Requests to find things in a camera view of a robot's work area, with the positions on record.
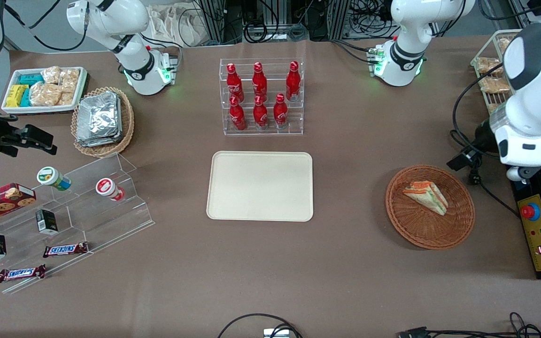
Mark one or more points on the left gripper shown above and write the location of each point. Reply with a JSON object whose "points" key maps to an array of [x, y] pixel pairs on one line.
{"points": [[485, 139]]}

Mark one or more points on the triangular sandwich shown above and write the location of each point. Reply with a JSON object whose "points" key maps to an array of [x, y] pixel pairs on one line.
{"points": [[428, 197]]}

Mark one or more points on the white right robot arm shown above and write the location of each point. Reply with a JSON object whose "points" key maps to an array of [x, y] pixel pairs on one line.
{"points": [[111, 19]]}

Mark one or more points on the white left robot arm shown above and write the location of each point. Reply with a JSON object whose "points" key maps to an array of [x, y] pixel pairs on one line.
{"points": [[406, 28]]}

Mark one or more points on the white rectangular snack tray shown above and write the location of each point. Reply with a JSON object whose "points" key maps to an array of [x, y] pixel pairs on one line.
{"points": [[40, 109]]}

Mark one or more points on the oval light wicker basket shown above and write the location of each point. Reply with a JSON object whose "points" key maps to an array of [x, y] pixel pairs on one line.
{"points": [[106, 151]]}

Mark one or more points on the round brown wicker basket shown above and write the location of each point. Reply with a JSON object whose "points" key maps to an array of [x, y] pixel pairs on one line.
{"points": [[421, 230]]}

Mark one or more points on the beige plastic tray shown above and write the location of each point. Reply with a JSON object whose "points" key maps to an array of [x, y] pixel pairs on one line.
{"points": [[260, 186]]}

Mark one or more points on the green-lid white cup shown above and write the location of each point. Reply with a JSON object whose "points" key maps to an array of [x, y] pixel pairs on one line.
{"points": [[52, 177]]}

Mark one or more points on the teal snack pack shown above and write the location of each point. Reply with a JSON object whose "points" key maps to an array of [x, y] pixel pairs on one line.
{"points": [[31, 79], [26, 97]]}

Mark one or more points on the yellow snack pack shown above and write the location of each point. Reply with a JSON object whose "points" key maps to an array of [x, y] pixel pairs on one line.
{"points": [[19, 90], [14, 101]]}

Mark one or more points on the clear bag of rice crackers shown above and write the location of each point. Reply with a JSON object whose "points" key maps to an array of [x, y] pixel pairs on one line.
{"points": [[67, 98], [50, 75], [46, 94], [69, 80]]}

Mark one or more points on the bagged cracker snack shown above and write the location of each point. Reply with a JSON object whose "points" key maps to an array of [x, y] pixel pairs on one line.
{"points": [[489, 65], [493, 85], [504, 44], [493, 108]]}

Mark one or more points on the stack of silver foil packs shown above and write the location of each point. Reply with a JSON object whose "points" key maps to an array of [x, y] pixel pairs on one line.
{"points": [[97, 119]]}

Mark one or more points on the red tartan cookie box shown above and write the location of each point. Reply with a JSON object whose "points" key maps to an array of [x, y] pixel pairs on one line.
{"points": [[0, 202]]}

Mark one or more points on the red emergency stop button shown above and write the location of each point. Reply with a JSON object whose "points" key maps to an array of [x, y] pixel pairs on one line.
{"points": [[529, 212]]}

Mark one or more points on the red-lid white cup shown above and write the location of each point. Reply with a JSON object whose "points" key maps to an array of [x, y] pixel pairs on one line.
{"points": [[108, 188]]}

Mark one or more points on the yellow control panel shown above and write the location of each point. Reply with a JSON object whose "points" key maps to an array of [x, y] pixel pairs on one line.
{"points": [[540, 239]]}

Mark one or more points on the clear acrylic stepped shelf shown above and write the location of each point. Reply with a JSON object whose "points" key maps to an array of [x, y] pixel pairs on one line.
{"points": [[111, 225]]}

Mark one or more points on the brown Snickers bar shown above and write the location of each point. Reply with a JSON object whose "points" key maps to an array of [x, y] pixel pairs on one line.
{"points": [[21, 273], [65, 249]]}

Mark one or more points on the red cola bottle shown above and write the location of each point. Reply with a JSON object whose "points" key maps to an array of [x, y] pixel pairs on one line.
{"points": [[238, 117], [234, 84], [259, 82], [260, 116], [293, 82], [280, 115]]}

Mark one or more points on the clear acrylic bottle rack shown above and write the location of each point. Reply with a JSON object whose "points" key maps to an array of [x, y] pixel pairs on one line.
{"points": [[263, 132]]}

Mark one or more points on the small silver device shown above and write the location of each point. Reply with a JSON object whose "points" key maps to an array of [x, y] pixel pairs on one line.
{"points": [[276, 334]]}

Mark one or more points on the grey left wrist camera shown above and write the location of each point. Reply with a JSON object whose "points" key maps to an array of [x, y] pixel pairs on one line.
{"points": [[516, 173]]}

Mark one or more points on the aluminium frame post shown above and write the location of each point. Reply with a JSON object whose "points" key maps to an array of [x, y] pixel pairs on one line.
{"points": [[338, 19], [214, 19]]}

